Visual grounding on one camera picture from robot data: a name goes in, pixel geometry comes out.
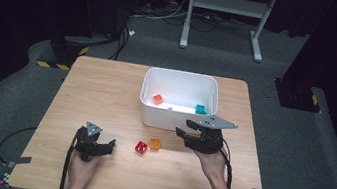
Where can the person's right hand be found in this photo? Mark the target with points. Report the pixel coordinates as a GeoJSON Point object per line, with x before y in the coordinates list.
{"type": "Point", "coordinates": [213, 167]}

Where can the black striped stand base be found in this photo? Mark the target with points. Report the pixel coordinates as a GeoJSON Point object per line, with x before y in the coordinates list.
{"type": "Point", "coordinates": [61, 51]}
{"type": "Point", "coordinates": [296, 96]}

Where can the white plastic bin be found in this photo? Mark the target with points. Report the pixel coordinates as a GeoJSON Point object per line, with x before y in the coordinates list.
{"type": "Point", "coordinates": [176, 121]}

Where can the colourful puzzle cube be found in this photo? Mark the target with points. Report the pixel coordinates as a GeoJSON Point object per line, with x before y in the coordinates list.
{"type": "Point", "coordinates": [4, 180]}

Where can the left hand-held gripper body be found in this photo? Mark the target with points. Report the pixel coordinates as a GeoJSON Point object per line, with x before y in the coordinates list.
{"type": "Point", "coordinates": [86, 145]}

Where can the small white tag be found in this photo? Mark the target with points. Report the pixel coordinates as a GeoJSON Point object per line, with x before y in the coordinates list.
{"type": "Point", "coordinates": [131, 32]}

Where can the person's left hand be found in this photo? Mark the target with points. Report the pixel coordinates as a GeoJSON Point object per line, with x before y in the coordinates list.
{"type": "Point", "coordinates": [81, 171]}

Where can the teal toy block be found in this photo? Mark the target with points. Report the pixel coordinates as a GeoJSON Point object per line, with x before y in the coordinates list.
{"type": "Point", "coordinates": [170, 108]}
{"type": "Point", "coordinates": [200, 109]}

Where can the orange toy block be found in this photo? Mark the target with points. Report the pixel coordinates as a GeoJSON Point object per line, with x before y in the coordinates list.
{"type": "Point", "coordinates": [155, 144]}

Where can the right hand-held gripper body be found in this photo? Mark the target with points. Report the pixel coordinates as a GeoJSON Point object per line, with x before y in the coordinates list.
{"type": "Point", "coordinates": [208, 142]}

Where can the white metal stand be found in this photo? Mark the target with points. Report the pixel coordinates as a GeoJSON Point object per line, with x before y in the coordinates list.
{"type": "Point", "coordinates": [230, 5]}

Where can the red toy block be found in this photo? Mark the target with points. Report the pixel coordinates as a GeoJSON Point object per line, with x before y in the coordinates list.
{"type": "Point", "coordinates": [141, 147]}

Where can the coral toy block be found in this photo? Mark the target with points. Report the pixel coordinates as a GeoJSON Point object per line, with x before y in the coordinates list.
{"type": "Point", "coordinates": [158, 99]}

